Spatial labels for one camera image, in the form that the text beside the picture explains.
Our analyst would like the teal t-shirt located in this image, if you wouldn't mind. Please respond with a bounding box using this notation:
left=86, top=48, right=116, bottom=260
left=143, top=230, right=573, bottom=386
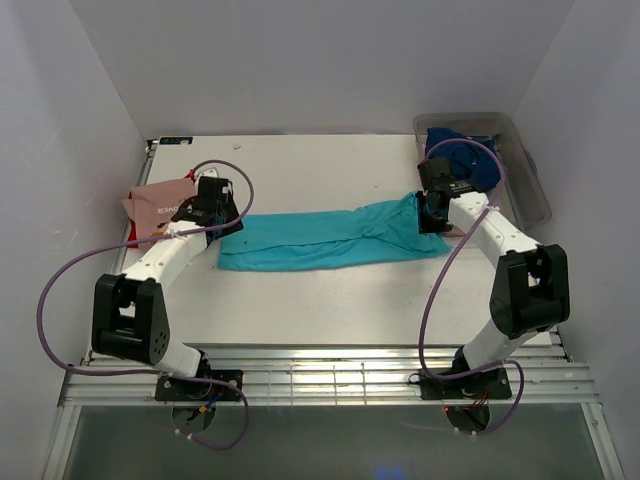
left=217, top=193, right=451, bottom=272

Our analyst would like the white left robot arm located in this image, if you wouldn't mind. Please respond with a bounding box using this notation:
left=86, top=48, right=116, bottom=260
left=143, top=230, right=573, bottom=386
left=91, top=169, right=243, bottom=378

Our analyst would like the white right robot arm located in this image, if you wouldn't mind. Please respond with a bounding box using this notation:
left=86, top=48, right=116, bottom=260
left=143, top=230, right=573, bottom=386
left=417, top=157, right=570, bottom=385

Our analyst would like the navy blue crumpled t-shirt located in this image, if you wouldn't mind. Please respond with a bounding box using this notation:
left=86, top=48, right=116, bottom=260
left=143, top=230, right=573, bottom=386
left=425, top=127, right=501, bottom=191

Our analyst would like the pink crumpled t-shirt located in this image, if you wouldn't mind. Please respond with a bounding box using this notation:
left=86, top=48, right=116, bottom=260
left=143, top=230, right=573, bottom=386
left=443, top=227, right=465, bottom=238

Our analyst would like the folded pink printed t-shirt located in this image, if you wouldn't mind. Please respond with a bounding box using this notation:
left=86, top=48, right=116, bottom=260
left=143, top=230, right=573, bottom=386
left=122, top=177, right=196, bottom=241

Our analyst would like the clear plastic bin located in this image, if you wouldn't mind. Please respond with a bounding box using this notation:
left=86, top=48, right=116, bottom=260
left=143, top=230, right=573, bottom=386
left=412, top=112, right=551, bottom=233

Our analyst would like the blue white label sticker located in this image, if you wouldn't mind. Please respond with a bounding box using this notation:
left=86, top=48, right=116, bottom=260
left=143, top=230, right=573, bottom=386
left=158, top=136, right=193, bottom=145

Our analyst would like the folded red t-shirt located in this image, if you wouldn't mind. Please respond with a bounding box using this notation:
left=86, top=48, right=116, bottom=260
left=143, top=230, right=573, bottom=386
left=126, top=169, right=199, bottom=250

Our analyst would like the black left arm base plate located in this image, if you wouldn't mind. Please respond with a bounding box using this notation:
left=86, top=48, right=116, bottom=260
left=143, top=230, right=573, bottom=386
left=154, top=369, right=244, bottom=403

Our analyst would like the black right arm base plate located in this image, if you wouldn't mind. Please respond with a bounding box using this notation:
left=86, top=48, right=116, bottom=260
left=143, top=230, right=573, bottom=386
left=407, top=368, right=512, bottom=400

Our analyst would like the aluminium frame rail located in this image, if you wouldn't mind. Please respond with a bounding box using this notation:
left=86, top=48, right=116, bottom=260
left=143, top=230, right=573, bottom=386
left=60, top=345, right=599, bottom=407

